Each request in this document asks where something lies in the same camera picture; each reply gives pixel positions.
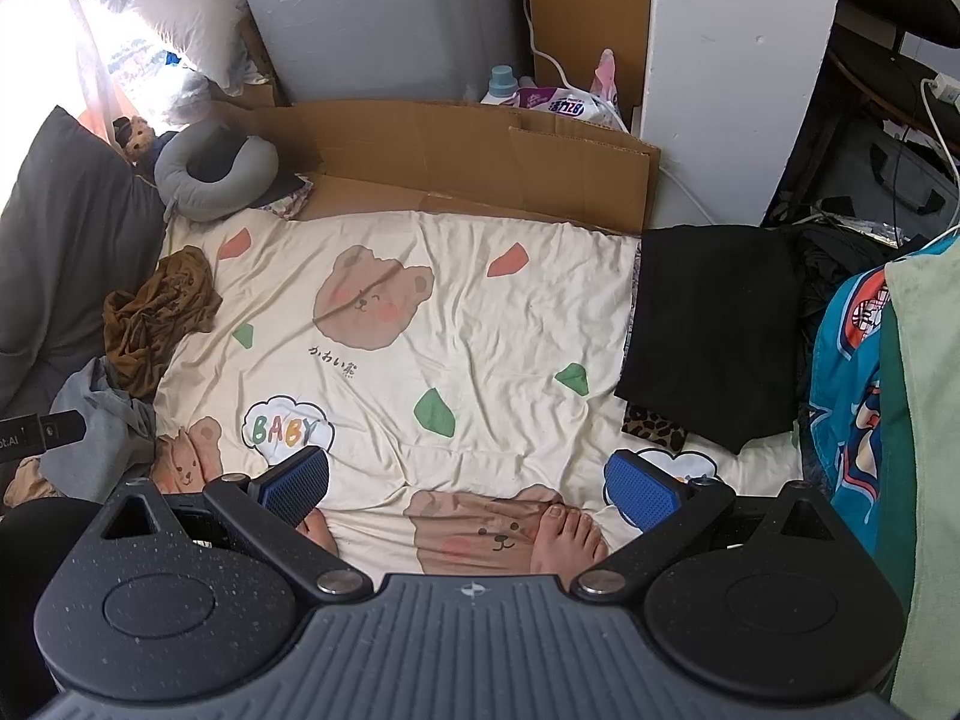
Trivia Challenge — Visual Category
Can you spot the brown printed t-shirt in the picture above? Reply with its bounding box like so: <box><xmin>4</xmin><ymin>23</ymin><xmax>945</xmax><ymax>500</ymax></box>
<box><xmin>103</xmin><ymin>245</ymin><xmax>221</xmax><ymax>400</ymax></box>

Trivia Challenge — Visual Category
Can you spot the leopard print cloth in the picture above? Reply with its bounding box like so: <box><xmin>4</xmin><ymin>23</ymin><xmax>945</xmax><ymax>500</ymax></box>
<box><xmin>622</xmin><ymin>403</ymin><xmax>686</xmax><ymax>454</ymax></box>

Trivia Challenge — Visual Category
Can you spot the grey crumpled garment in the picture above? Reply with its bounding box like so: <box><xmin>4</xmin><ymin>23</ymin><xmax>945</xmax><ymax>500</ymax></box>
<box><xmin>39</xmin><ymin>356</ymin><xmax>156</xmax><ymax>504</ymax></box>

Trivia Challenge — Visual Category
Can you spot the person's right foot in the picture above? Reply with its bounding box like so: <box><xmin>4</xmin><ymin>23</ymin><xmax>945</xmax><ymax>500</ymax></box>
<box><xmin>530</xmin><ymin>504</ymin><xmax>608</xmax><ymax>589</ymax></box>

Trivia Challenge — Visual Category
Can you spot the black folded garment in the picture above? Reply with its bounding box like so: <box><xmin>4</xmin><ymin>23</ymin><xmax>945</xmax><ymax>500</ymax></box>
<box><xmin>615</xmin><ymin>224</ymin><xmax>850</xmax><ymax>454</ymax></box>

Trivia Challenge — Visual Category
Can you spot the teal printed fabric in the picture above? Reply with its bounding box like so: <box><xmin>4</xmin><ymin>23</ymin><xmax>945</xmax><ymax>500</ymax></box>
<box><xmin>805</xmin><ymin>266</ymin><xmax>890</xmax><ymax>553</ymax></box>

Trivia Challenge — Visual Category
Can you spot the cream bear print blanket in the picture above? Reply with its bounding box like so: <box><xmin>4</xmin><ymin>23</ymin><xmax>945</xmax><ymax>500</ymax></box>
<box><xmin>153</xmin><ymin>211</ymin><xmax>800</xmax><ymax>577</ymax></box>

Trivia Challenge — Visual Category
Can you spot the plush toy with sunglasses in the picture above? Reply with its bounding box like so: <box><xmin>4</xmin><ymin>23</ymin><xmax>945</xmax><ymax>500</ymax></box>
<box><xmin>112</xmin><ymin>115</ymin><xmax>178</xmax><ymax>182</ymax></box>

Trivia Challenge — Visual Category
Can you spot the black flat pad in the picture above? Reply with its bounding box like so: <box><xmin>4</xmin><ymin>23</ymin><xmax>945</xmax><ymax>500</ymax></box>
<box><xmin>251</xmin><ymin>171</ymin><xmax>308</xmax><ymax>208</ymax></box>

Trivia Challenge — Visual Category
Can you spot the grey neck pillow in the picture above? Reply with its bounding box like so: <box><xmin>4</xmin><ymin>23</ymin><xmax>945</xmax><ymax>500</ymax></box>
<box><xmin>153</xmin><ymin>119</ymin><xmax>280</xmax><ymax>223</ymax></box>

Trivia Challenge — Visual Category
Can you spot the light green towel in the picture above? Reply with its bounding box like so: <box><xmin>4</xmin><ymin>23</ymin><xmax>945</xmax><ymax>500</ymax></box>
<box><xmin>877</xmin><ymin>245</ymin><xmax>958</xmax><ymax>718</ymax></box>

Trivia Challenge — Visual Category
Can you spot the brown cardboard sheet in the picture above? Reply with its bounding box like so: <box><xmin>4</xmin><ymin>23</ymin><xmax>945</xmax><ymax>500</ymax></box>
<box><xmin>213</xmin><ymin>99</ymin><xmax>659</xmax><ymax>234</ymax></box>

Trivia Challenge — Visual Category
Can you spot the purple white refill pouch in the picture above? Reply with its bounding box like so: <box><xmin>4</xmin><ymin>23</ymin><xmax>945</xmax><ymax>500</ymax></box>
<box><xmin>516</xmin><ymin>86</ymin><xmax>626</xmax><ymax>132</ymax></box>

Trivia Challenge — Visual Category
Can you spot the white pillow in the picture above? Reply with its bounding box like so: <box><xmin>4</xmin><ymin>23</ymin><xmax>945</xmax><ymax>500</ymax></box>
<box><xmin>101</xmin><ymin>0</ymin><xmax>256</xmax><ymax>96</ymax></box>

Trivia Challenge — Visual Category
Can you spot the pink spray bottle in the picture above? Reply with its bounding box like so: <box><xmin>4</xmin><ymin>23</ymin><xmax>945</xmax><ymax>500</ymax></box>
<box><xmin>590</xmin><ymin>47</ymin><xmax>619</xmax><ymax>106</ymax></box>

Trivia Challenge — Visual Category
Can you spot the blue cap detergent bottle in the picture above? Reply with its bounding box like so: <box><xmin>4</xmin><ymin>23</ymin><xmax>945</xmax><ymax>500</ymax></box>
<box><xmin>480</xmin><ymin>64</ymin><xmax>519</xmax><ymax>106</ymax></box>

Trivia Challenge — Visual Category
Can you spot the white pillar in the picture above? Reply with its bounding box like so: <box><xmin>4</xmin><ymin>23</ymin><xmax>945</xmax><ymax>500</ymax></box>
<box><xmin>640</xmin><ymin>0</ymin><xmax>838</xmax><ymax>227</ymax></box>

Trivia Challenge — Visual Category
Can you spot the white power cable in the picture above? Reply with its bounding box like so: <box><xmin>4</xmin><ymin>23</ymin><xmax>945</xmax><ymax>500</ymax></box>
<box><xmin>520</xmin><ymin>0</ymin><xmax>594</xmax><ymax>103</ymax></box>

